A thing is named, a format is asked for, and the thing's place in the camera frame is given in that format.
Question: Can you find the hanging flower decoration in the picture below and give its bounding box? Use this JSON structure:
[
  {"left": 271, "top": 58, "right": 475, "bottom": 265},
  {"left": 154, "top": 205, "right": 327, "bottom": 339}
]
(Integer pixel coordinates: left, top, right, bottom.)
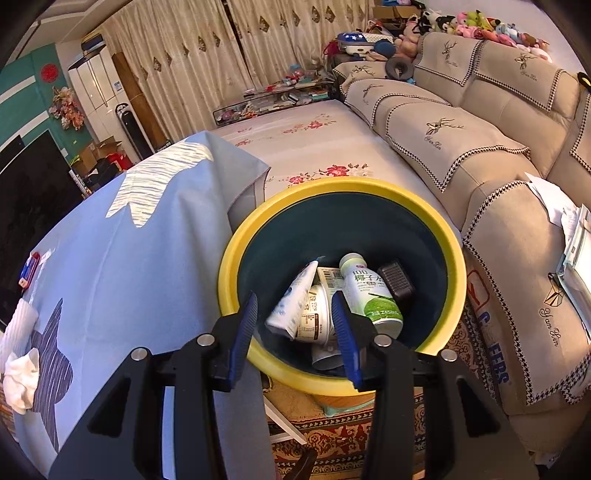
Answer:
[{"left": 48, "top": 85, "right": 86, "bottom": 130}]

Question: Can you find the beige patterned curtain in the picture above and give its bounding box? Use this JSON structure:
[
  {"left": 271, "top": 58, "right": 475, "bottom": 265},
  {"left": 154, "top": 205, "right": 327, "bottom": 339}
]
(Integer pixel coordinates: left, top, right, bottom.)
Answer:
[
  {"left": 99, "top": 0, "right": 245, "bottom": 144},
  {"left": 226, "top": 0, "right": 384, "bottom": 93}
]

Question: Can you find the cluttered glass coffee table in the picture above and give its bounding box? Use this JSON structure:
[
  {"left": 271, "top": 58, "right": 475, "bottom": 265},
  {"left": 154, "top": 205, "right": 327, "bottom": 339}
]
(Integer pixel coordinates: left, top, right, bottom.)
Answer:
[{"left": 213, "top": 83, "right": 333, "bottom": 127}]

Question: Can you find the white tube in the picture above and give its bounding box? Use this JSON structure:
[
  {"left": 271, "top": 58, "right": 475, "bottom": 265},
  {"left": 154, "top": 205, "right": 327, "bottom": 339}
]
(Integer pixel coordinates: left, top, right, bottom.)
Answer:
[{"left": 265, "top": 260, "right": 320, "bottom": 340}]

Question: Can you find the black adapter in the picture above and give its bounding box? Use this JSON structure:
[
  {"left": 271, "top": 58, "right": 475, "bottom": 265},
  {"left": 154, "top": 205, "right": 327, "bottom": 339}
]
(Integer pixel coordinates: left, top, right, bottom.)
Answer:
[{"left": 378, "top": 260, "right": 415, "bottom": 305}]

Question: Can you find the white box blue print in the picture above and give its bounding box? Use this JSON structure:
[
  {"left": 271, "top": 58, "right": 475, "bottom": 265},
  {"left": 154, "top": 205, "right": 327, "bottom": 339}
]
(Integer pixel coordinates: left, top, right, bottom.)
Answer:
[{"left": 464, "top": 268, "right": 513, "bottom": 398}]

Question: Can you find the white table frame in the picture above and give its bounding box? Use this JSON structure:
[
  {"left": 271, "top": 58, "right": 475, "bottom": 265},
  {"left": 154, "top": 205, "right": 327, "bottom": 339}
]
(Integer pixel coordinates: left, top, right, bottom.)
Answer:
[{"left": 265, "top": 401, "right": 308, "bottom": 446}]

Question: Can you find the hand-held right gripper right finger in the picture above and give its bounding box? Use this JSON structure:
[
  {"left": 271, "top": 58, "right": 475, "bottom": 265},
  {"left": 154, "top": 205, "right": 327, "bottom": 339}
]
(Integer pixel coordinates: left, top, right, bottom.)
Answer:
[{"left": 330, "top": 290, "right": 539, "bottom": 480}]

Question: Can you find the blue printed tablecloth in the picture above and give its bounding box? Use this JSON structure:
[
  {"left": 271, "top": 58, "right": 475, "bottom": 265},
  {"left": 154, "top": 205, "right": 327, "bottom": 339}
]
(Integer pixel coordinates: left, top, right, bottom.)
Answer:
[{"left": 0, "top": 130, "right": 273, "bottom": 480}]

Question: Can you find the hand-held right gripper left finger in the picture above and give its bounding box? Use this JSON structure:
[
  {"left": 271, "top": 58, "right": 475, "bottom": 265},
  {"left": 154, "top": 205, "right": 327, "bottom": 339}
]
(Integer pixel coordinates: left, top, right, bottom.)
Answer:
[{"left": 48, "top": 291, "right": 259, "bottom": 480}]

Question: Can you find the green white drink bottle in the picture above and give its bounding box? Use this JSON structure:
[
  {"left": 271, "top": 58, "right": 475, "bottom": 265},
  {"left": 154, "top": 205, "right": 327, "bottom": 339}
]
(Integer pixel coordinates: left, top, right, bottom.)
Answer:
[{"left": 338, "top": 252, "right": 404, "bottom": 340}]

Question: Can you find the blue white bag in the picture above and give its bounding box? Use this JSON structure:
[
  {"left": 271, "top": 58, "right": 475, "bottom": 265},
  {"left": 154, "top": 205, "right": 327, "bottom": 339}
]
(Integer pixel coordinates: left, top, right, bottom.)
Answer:
[{"left": 336, "top": 31, "right": 375, "bottom": 55}]

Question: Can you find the beige sofa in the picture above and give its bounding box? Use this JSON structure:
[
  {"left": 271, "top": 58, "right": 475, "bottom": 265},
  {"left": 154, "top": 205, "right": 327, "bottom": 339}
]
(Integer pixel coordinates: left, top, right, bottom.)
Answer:
[{"left": 332, "top": 30, "right": 591, "bottom": 416}]

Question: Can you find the black television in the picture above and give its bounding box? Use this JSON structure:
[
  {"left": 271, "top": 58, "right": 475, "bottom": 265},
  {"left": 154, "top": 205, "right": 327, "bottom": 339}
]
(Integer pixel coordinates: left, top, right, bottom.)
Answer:
[{"left": 0, "top": 129, "right": 86, "bottom": 301}]

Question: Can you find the open cardboard box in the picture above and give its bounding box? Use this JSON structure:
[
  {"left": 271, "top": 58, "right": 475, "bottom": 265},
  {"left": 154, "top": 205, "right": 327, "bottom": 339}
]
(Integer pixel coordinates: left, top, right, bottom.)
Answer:
[{"left": 69, "top": 136, "right": 125, "bottom": 178}]

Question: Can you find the pile of plush toys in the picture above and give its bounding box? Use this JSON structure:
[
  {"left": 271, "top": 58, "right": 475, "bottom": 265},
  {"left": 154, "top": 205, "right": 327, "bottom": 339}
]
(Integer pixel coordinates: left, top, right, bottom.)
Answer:
[{"left": 399, "top": 7, "right": 552, "bottom": 63}]

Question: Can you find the floral white mat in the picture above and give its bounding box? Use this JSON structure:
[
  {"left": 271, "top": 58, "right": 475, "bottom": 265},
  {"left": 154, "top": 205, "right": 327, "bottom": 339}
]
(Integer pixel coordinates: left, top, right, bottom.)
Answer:
[{"left": 210, "top": 99, "right": 462, "bottom": 232}]

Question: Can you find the patterned red rug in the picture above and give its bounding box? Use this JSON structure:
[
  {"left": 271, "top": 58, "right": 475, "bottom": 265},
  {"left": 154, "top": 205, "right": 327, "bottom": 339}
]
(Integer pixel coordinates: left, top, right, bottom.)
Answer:
[{"left": 263, "top": 295, "right": 513, "bottom": 480}]

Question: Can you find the red blue wipes packet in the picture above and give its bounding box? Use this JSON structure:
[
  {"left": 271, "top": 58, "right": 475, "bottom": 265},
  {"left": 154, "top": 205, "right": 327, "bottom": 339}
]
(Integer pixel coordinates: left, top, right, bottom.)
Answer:
[{"left": 18, "top": 249, "right": 54, "bottom": 289}]

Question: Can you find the brown rolled mat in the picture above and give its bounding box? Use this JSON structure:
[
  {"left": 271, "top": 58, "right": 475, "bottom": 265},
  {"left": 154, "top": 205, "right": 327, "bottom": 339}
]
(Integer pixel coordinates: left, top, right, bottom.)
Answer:
[{"left": 112, "top": 52, "right": 167, "bottom": 144}]

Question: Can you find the grey neck pillow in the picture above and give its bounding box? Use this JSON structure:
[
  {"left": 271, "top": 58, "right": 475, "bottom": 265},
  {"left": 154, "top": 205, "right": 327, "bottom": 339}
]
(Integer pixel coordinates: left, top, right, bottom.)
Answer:
[{"left": 385, "top": 56, "right": 415, "bottom": 80}]

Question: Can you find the white towel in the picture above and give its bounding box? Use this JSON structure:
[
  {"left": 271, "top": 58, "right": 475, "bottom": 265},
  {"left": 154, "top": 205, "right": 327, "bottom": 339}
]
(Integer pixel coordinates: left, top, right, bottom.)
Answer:
[{"left": 4, "top": 347, "right": 41, "bottom": 415}]

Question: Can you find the printed paper carton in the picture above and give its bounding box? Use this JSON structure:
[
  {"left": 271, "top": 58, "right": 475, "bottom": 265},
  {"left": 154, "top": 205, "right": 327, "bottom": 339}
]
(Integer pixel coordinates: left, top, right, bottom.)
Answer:
[{"left": 316, "top": 267, "right": 347, "bottom": 296}]

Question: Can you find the pile of papers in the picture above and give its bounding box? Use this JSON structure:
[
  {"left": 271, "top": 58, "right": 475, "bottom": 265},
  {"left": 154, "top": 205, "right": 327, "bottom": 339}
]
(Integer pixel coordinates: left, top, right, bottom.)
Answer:
[{"left": 526, "top": 173, "right": 591, "bottom": 344}]

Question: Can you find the stack of cardboard boxes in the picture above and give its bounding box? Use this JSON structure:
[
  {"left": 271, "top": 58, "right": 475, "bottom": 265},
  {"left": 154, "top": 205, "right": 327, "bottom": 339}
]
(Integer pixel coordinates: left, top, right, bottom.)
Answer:
[{"left": 372, "top": 0, "right": 428, "bottom": 21}]

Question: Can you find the yellow rimmed dark bin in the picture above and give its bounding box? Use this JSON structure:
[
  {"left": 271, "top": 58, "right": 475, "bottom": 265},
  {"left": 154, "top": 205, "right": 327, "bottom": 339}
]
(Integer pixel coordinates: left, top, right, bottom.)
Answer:
[{"left": 218, "top": 178, "right": 468, "bottom": 398}]

